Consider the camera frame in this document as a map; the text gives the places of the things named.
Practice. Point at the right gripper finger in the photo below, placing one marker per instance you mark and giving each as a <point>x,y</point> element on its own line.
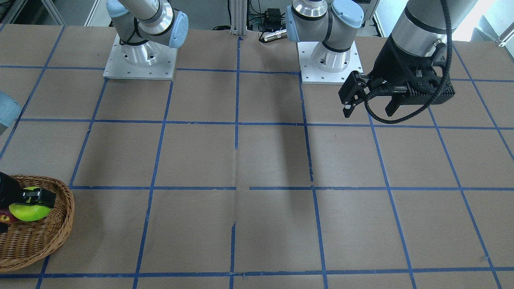
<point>39,197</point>

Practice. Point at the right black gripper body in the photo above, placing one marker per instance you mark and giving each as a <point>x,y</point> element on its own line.
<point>9,190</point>

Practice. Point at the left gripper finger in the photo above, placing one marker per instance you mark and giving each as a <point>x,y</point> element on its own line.
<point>394,104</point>
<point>352,92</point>

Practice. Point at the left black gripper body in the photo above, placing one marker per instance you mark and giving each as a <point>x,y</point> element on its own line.
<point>388,60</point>

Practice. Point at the green apple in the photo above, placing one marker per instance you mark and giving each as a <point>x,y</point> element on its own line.
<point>28,213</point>

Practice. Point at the dark red apple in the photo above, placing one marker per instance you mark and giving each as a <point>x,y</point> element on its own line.
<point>6,219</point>

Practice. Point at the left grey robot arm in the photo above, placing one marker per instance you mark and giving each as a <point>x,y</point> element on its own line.
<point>424,28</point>

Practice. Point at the woven wicker basket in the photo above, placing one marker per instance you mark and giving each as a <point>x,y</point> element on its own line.
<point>24,243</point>

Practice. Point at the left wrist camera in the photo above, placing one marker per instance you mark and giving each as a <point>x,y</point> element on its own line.
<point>423,81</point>

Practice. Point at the aluminium frame post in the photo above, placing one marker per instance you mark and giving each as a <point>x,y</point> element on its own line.
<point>238,17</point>

